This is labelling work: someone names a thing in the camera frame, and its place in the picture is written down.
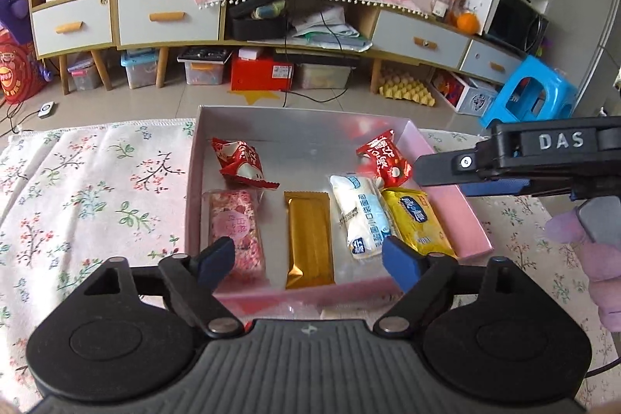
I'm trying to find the grey refrigerator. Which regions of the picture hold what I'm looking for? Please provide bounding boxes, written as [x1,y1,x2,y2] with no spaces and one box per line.
[548,0,621,119]

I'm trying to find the pink cardboard box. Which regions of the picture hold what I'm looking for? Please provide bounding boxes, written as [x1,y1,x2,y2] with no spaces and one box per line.
[184,104,493,320]

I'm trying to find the black storage box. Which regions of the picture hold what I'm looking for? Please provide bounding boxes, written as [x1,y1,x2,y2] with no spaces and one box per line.
[228,0,292,40]

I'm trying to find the floral tablecloth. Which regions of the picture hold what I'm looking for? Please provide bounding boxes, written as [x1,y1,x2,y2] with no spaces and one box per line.
[0,118,621,414]

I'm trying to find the red cardboard box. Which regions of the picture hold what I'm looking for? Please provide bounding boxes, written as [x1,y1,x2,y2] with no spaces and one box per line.
[230,55,294,92]

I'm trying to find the printed cardboard box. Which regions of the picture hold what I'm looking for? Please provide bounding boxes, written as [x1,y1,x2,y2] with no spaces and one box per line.
[429,69,500,115]

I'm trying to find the wide white drawer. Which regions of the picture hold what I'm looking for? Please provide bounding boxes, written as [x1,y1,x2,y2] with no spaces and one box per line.
[116,0,221,47]

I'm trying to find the person's right hand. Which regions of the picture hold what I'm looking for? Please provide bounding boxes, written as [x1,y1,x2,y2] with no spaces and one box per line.
[543,205,621,332]

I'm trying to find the gold snack packet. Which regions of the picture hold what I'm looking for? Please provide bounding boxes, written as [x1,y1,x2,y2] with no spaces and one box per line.
[284,191,337,290]

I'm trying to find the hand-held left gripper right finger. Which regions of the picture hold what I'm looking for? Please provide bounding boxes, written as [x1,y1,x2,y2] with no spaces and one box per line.
[373,236,527,338]

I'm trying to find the blue lid storage bin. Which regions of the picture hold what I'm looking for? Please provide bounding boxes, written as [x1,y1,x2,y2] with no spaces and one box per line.
[120,49,160,89]

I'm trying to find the round red bag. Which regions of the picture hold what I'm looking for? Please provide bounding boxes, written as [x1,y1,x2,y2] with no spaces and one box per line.
[0,28,47,104]

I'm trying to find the stack of yellow egg trays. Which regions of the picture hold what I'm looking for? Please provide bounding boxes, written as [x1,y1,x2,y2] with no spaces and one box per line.
[378,72,436,107]

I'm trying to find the yellow snack packet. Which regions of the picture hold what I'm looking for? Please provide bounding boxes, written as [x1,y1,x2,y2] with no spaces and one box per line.
[381,187,458,260]

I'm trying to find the clear bin orange latch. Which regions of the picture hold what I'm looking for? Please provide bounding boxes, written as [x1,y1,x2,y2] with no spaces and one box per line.
[178,57,231,86]

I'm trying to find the black floor cable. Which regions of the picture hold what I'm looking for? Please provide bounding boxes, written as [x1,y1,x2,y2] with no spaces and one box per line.
[0,101,44,136]

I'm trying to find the pink snack bar packet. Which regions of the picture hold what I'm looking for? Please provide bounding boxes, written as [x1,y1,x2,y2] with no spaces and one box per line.
[201,188,270,286]

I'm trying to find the narrow white drawer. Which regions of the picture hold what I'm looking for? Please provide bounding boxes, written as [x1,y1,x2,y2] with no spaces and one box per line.
[31,0,113,57]

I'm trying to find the wide grey drawer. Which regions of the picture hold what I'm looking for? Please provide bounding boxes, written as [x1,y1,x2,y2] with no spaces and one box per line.
[373,10,470,68]

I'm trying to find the clear grey storage bin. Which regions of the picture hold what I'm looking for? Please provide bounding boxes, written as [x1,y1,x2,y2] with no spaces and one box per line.
[68,52,102,91]

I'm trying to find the blue plastic stool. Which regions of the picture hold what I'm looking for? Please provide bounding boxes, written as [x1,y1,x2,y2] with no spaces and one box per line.
[479,55,579,128]

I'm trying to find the white bread packet blue print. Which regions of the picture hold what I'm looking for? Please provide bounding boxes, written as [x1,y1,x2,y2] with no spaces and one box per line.
[330,173,391,284]

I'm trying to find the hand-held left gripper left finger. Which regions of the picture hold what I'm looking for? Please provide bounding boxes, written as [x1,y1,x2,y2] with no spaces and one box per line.
[92,236,243,338]

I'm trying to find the small grey drawer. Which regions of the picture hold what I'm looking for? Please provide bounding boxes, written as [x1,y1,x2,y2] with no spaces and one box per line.
[460,40,524,84]

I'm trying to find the red candy packet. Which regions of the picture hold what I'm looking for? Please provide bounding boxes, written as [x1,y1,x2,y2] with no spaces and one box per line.
[356,129,413,189]
[211,137,281,192]

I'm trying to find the orange fruit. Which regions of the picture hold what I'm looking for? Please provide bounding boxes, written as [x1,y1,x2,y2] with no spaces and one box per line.
[457,11,480,35]

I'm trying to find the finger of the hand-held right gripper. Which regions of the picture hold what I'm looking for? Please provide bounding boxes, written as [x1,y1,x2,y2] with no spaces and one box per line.
[412,147,481,188]
[461,178,529,197]

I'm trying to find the white cardboard box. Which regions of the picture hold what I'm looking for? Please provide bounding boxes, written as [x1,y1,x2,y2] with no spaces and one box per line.
[463,0,503,31]

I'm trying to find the yellow star cutout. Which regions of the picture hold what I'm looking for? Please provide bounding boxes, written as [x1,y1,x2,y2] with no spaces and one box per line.
[230,89,282,107]

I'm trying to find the purple plush toy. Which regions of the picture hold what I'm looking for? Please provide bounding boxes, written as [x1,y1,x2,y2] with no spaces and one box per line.
[0,0,35,43]

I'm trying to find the low wooden cabinet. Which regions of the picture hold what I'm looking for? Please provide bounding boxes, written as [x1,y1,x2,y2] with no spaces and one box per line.
[220,0,526,95]

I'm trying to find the pile of papers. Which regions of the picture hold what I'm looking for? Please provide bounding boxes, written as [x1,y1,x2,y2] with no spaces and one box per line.
[290,7,373,52]

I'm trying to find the black microwave oven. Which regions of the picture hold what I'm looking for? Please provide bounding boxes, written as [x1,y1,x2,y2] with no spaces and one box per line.
[480,0,550,58]

